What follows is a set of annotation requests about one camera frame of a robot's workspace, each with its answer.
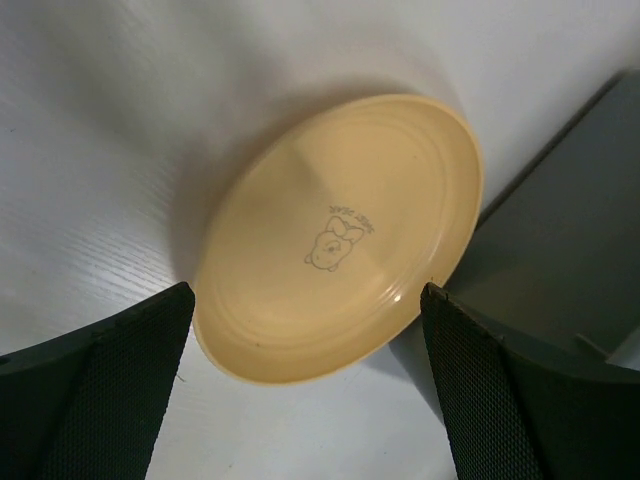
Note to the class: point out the grey plastic bin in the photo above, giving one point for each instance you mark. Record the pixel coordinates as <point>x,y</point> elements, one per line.
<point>557,253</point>

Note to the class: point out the cream plate with bear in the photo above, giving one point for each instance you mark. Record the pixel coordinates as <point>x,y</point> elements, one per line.
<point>318,252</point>

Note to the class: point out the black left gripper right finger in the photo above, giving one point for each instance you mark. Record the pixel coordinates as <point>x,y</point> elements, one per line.
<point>516,407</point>

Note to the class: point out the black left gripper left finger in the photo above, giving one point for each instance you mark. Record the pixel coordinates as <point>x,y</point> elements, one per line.
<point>89,404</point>

